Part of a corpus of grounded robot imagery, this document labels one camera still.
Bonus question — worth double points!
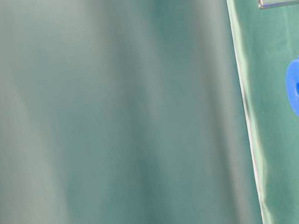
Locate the silver metal shaft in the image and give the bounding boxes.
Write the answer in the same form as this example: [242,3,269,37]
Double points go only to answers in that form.
[257,0,299,9]

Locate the green table cloth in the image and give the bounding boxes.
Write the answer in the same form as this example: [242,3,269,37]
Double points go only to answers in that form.
[227,0,299,224]

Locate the green backdrop curtain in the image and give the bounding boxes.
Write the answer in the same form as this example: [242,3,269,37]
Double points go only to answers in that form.
[0,0,262,224]

